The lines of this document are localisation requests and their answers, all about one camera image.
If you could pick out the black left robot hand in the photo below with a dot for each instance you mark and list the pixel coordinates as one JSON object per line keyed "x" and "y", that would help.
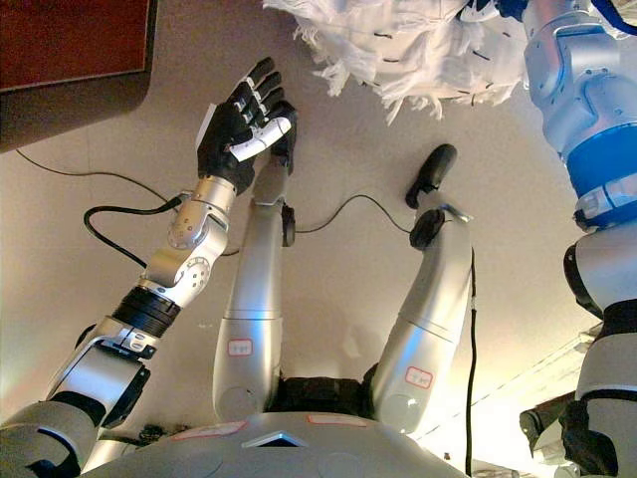
{"x": 229, "y": 134}

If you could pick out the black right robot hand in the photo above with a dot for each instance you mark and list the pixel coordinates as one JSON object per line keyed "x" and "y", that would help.
{"x": 490, "y": 9}

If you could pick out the white shaggy pillow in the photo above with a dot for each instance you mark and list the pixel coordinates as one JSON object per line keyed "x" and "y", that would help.
{"x": 423, "y": 45}

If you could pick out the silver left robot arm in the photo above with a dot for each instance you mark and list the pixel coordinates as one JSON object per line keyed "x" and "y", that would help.
{"x": 184, "y": 259}

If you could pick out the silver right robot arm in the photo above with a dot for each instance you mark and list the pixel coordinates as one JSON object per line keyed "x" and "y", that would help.
{"x": 582, "y": 99}

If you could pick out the silver left robot leg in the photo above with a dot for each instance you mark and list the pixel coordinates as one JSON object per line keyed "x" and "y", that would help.
{"x": 254, "y": 299}

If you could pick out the silver robot leg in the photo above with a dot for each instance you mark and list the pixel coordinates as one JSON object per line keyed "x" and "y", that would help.
{"x": 428, "y": 323}
{"x": 254, "y": 299}

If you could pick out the silver right robot leg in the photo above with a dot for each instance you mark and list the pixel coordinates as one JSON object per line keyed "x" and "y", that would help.
{"x": 428, "y": 323}

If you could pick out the grey robot torso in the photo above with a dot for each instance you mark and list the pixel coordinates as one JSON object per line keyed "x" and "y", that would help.
{"x": 298, "y": 448}

